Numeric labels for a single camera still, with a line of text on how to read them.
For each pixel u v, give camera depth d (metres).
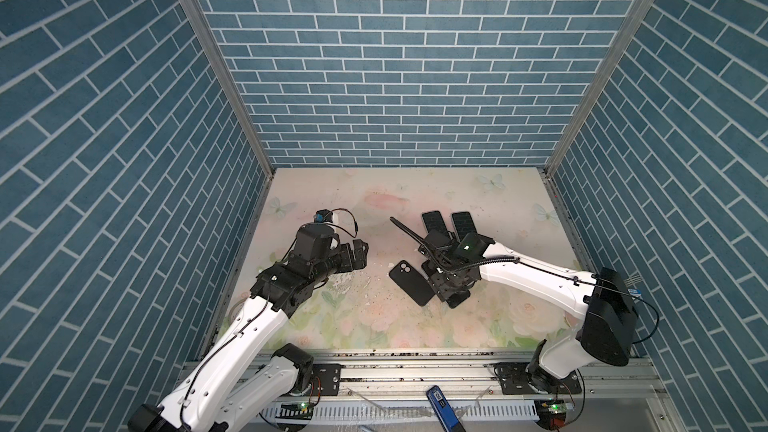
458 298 0.69
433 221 1.05
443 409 0.68
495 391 0.73
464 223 1.05
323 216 0.64
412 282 0.93
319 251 0.56
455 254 0.58
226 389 0.42
